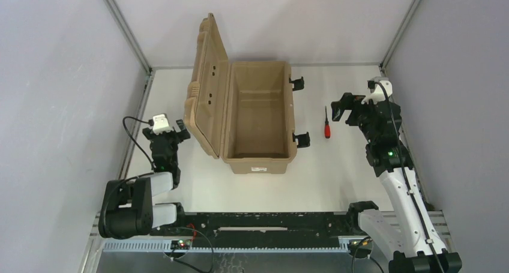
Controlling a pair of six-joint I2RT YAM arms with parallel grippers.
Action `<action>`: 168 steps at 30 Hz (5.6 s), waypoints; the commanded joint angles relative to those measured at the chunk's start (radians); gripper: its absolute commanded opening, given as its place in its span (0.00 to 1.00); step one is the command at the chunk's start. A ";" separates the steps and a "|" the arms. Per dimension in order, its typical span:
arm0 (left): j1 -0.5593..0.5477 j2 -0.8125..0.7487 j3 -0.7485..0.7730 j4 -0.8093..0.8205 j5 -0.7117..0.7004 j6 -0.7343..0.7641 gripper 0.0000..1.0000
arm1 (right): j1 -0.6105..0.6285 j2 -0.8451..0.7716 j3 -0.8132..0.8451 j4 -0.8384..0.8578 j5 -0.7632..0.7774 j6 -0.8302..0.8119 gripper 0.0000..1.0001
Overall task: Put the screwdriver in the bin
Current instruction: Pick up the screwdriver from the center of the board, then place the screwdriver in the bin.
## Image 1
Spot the red handled black screwdriver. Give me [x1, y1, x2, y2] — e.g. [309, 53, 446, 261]
[324, 106, 331, 139]

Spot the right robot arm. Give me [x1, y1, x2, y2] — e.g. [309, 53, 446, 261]
[331, 92, 462, 272]

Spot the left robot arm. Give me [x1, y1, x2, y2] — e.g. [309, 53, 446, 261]
[98, 115, 190, 239]

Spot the tan plastic storage bin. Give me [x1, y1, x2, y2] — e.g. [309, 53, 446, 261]
[184, 14, 310, 174]

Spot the left electronics board with leds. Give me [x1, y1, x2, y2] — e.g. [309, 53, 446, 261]
[170, 239, 192, 251]

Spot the right electronics board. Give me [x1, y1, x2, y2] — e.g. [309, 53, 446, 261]
[348, 238, 372, 259]

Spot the left black camera cable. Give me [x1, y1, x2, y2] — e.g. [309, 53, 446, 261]
[122, 116, 157, 173]

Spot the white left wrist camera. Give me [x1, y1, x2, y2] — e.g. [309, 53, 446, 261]
[149, 113, 172, 134]

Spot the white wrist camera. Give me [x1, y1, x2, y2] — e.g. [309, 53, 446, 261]
[361, 77, 393, 104]
[149, 113, 172, 134]

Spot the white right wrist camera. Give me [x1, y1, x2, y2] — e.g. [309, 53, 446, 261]
[361, 77, 393, 104]

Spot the aluminium frame right rail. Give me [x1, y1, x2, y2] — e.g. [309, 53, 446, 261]
[379, 0, 422, 76]

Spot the aluminium frame rail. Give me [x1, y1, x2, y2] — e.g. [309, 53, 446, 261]
[95, 0, 156, 181]
[379, 0, 422, 76]

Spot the aluminium frame left rail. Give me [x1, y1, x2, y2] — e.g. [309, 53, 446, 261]
[95, 0, 156, 181]

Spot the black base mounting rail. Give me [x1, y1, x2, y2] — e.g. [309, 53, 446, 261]
[150, 212, 366, 248]

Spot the grey slotted cable duct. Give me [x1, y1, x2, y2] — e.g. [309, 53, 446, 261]
[103, 239, 349, 253]

